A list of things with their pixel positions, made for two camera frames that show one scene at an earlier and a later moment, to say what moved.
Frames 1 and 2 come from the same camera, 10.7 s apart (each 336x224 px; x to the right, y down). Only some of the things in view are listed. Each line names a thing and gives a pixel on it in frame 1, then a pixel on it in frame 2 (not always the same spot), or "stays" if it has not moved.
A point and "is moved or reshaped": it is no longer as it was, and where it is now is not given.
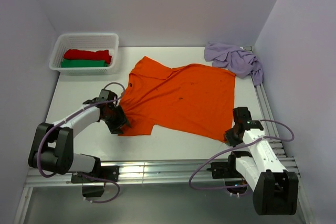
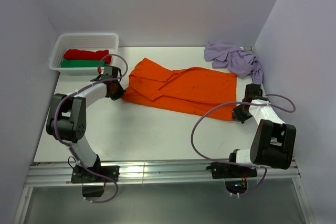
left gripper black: (121, 120) → (119, 94)
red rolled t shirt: (83, 55) stays
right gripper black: (230, 140) → (235, 113)
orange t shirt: (189, 96) is moved or reshaped
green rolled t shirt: (83, 63) stays
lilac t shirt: (244, 64) stays
